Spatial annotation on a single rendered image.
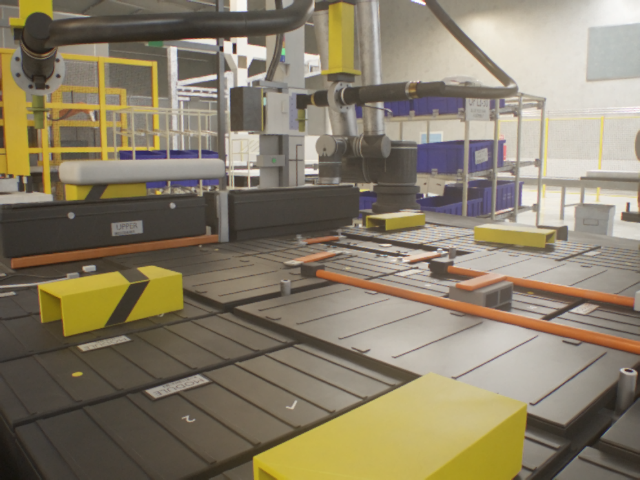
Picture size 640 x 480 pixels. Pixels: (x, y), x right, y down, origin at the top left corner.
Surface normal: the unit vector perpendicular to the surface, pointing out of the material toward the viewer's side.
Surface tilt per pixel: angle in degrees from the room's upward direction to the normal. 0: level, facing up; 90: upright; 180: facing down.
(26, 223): 90
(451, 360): 0
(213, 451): 0
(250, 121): 90
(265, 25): 109
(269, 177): 90
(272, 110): 90
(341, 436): 0
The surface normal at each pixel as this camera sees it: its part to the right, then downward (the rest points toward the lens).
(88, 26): -0.11, 0.01
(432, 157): -0.71, 0.18
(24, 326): 0.00, -0.99
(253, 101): 0.68, 0.11
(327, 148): -0.48, 0.14
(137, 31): 0.09, 0.59
